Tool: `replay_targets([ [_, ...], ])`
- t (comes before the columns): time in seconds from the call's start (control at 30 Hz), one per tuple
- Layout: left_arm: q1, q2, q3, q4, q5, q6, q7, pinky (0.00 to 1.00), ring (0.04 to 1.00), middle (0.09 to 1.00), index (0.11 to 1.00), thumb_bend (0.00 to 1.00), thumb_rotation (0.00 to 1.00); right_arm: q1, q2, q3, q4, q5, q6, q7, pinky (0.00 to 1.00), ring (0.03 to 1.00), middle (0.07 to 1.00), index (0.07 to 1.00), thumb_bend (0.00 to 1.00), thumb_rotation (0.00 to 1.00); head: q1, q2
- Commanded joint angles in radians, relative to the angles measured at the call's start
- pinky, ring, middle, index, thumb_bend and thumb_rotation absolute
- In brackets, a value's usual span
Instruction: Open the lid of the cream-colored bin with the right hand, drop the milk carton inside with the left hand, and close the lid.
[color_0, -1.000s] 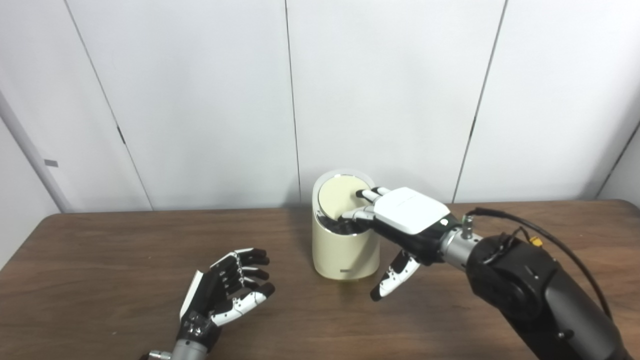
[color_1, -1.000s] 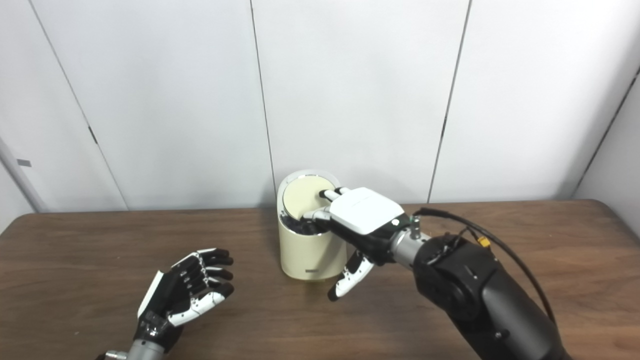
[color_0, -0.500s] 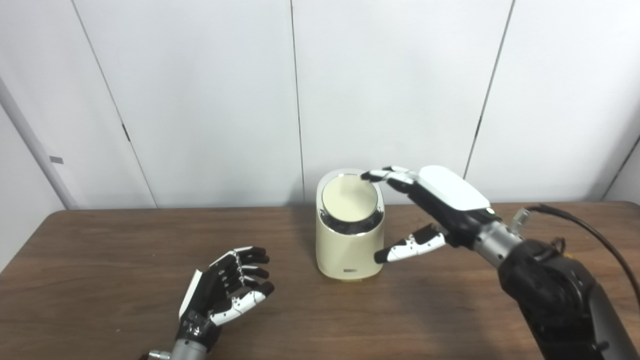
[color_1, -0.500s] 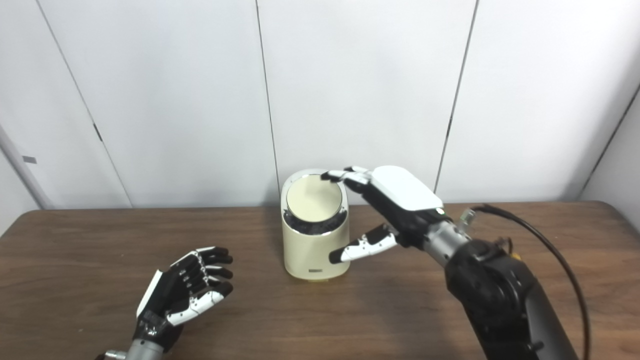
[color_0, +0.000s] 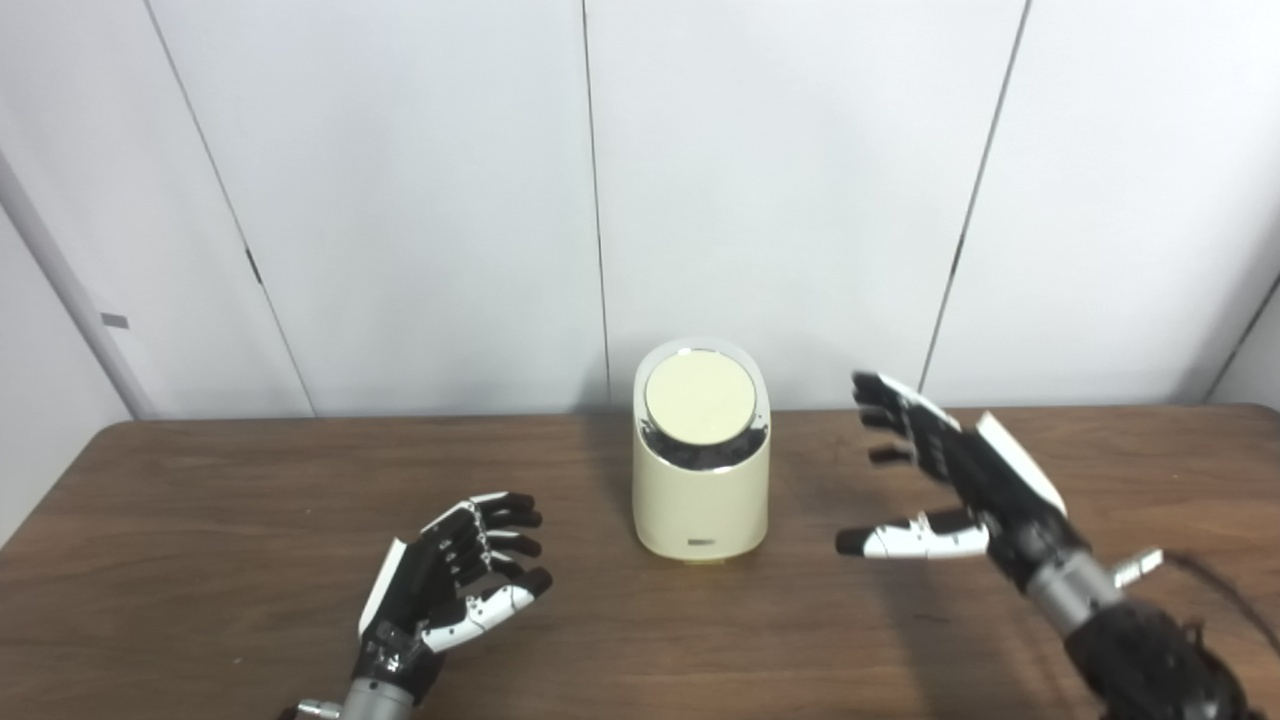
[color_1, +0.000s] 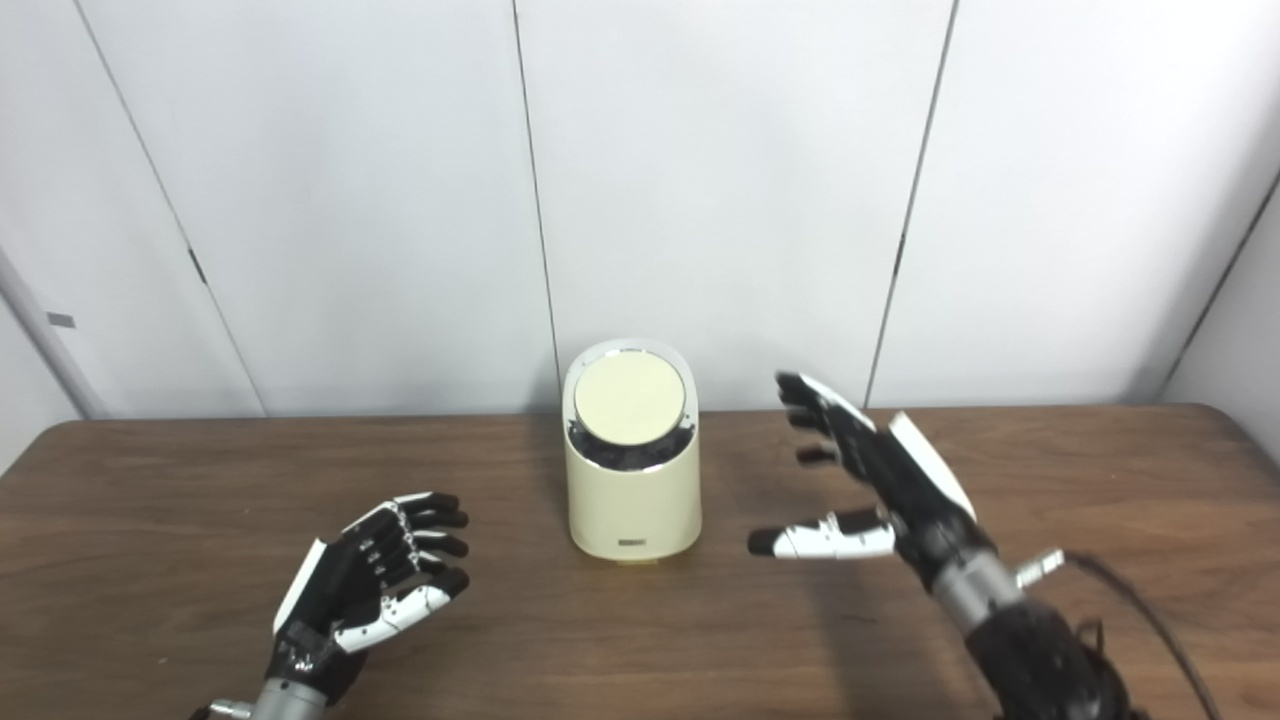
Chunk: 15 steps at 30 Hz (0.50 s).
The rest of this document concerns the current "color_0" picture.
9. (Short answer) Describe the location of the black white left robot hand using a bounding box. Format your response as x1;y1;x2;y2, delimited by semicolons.
352;490;554;706

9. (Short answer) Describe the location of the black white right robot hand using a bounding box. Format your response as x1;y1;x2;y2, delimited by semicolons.
835;371;1091;591

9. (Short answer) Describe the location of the round cream bin lid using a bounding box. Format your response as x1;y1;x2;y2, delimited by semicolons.
644;349;757;446

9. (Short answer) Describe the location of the cream-colored desktop trash bin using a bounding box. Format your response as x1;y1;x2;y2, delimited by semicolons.
631;338;772;564

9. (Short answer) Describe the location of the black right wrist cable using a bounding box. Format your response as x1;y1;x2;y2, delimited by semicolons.
1115;547;1280;681

